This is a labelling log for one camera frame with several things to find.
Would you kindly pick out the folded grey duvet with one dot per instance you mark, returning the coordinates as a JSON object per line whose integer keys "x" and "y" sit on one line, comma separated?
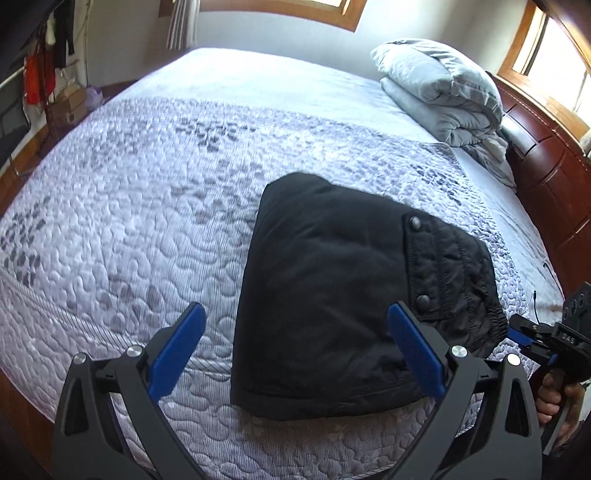
{"x": 429, "y": 87}

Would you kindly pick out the purple plastic bag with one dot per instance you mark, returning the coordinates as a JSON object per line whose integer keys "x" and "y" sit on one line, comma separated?
{"x": 94, "y": 97}

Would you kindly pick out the grey curtain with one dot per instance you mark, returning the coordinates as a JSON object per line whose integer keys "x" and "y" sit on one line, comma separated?
{"x": 182, "y": 23}

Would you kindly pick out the wooden framed side window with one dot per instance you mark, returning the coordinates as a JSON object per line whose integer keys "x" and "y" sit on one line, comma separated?
{"x": 549, "y": 55}

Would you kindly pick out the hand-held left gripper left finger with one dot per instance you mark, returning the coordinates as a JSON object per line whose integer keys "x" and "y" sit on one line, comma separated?
{"x": 178, "y": 350}

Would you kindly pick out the wooden framed arched window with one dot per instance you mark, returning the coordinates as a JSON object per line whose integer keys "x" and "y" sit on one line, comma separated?
{"x": 295, "y": 11}

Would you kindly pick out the black office chair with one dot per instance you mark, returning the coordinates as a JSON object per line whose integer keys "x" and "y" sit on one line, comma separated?
{"x": 11, "y": 120}

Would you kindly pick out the black quilted pants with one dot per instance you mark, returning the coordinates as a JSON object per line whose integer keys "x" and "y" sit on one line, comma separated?
{"x": 323, "y": 300}

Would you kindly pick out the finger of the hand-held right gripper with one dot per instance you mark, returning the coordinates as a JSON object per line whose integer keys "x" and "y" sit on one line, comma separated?
{"x": 531, "y": 334}

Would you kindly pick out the bed with grey quilted bedspread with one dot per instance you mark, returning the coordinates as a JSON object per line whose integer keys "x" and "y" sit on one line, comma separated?
{"x": 138, "y": 207}

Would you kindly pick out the black hanging garment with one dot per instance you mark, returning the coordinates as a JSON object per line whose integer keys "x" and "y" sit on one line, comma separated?
{"x": 62, "y": 32}

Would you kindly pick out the red hanging garment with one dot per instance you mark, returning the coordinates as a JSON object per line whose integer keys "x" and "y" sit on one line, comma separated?
{"x": 38, "y": 78}

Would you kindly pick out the dark wooden headboard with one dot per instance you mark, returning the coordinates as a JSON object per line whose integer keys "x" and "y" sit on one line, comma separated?
{"x": 549, "y": 184}

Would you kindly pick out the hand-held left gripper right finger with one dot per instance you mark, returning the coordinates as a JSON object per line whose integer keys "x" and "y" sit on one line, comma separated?
{"x": 415, "y": 350}

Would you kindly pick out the cardboard box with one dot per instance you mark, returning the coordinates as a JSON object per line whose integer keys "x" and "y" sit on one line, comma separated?
{"x": 67, "y": 106}

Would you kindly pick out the person's right hand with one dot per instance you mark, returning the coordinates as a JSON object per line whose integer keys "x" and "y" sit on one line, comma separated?
{"x": 549, "y": 399}

